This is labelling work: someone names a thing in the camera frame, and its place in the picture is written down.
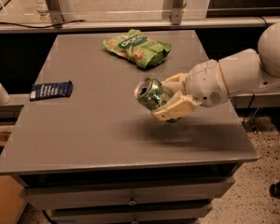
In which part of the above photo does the green snack bag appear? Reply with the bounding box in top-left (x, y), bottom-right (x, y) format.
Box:
top-left (103, 29), bottom-right (171, 69)

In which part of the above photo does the grey metal frame post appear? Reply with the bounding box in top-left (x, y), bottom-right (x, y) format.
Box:
top-left (45, 0), bottom-right (63, 27)
top-left (171, 0), bottom-right (184, 25)

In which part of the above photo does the green soda can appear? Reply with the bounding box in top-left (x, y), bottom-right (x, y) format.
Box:
top-left (133, 77), bottom-right (179, 123)

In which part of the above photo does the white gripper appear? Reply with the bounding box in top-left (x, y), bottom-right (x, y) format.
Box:
top-left (152, 60), bottom-right (229, 121)

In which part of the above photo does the grey drawer cabinet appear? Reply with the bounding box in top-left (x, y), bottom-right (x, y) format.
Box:
top-left (0, 34), bottom-right (257, 224)

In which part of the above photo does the cardboard box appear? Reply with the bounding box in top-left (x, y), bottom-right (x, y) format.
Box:
top-left (0, 176), bottom-right (26, 224)

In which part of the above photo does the black cable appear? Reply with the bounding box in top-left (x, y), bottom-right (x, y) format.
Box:
top-left (0, 19), bottom-right (86, 29)

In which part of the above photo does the black office chair caster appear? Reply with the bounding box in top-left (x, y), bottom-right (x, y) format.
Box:
top-left (269, 181), bottom-right (280, 199)

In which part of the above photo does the dark blue snack packet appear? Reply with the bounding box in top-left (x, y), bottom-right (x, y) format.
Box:
top-left (30, 81), bottom-right (74, 101)

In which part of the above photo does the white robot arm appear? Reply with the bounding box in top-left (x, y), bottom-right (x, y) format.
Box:
top-left (152, 22), bottom-right (280, 120)

